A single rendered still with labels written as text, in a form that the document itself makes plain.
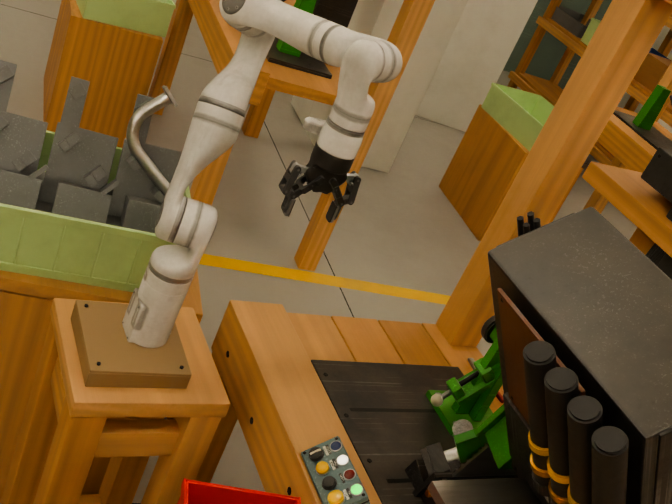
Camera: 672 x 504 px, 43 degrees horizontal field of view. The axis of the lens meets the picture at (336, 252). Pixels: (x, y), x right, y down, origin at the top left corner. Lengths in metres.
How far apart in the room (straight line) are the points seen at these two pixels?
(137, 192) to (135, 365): 0.64
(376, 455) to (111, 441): 0.53
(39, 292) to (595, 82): 1.34
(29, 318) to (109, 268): 0.22
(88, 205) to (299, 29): 0.86
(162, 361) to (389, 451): 0.50
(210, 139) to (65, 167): 0.69
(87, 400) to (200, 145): 0.53
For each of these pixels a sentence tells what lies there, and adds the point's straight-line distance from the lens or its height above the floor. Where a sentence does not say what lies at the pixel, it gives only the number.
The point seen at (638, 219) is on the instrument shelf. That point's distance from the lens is 1.68.
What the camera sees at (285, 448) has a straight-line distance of 1.70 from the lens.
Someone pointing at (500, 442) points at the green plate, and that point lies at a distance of 1.55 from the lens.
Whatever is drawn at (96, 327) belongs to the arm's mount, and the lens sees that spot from 1.78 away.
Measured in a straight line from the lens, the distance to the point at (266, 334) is 1.92.
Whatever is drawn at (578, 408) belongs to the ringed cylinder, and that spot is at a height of 1.50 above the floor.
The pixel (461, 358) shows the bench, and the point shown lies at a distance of 2.22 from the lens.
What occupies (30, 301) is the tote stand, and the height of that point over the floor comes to 0.74.
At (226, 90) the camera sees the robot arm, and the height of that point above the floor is 1.43.
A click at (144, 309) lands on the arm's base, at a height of 0.98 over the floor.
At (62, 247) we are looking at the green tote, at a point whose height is 0.88.
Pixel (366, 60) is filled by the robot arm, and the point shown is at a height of 1.62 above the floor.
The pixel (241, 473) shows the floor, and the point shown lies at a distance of 2.89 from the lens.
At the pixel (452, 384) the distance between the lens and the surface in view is 1.89.
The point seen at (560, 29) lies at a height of 0.83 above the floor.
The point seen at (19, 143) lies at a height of 0.97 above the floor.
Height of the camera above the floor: 1.98
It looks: 27 degrees down
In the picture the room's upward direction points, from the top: 24 degrees clockwise
